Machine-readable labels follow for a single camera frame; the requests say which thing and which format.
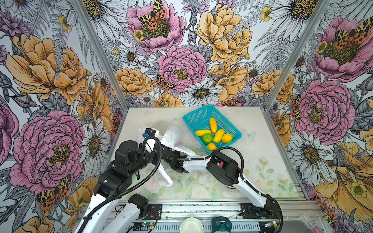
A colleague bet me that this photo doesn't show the white plastic bag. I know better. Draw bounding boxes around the white plastic bag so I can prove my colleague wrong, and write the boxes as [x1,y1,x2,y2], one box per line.
[151,122,200,187]

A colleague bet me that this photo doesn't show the small yellow toy banana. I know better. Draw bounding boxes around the small yellow toy banana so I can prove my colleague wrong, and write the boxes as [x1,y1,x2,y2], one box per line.
[195,130,211,137]

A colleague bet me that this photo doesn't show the green toy pepper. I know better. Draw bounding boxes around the green toy pepper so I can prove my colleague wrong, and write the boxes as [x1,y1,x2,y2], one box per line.
[202,134,213,146]

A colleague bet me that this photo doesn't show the orange yellow toy fruit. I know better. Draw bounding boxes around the orange yellow toy fruit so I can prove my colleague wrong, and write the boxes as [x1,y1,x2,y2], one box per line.
[206,143,217,151]

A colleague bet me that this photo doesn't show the orange yellow toy pepper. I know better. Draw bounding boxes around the orange yellow toy pepper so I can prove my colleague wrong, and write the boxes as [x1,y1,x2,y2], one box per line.
[209,117,218,134]

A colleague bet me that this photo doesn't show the yellow toy lemon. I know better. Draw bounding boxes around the yellow toy lemon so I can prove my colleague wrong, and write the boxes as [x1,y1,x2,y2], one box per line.
[221,134,234,144]

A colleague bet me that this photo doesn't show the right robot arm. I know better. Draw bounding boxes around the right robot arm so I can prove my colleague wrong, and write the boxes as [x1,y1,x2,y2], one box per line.
[163,146,283,221]

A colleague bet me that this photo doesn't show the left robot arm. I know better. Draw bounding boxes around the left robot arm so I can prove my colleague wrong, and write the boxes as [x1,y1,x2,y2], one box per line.
[75,128,163,233]

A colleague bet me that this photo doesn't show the teal plastic basket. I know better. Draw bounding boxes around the teal plastic basket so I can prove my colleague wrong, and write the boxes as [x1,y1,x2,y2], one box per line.
[183,105,242,153]

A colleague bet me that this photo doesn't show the white round lid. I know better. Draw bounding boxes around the white round lid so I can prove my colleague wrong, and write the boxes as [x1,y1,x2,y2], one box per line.
[180,217,204,233]

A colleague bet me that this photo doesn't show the dark green round container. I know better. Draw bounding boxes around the dark green round container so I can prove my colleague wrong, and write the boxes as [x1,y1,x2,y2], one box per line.
[211,216,233,233]

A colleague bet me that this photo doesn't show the clear plastic box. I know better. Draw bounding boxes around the clear plastic box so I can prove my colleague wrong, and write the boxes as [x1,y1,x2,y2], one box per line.
[299,214,323,233]

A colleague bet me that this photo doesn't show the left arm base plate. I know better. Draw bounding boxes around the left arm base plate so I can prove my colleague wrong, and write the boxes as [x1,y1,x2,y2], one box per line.
[138,203,163,220]

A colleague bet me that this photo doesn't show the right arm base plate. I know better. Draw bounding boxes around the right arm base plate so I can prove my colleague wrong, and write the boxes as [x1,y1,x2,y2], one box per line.
[239,203,281,219]

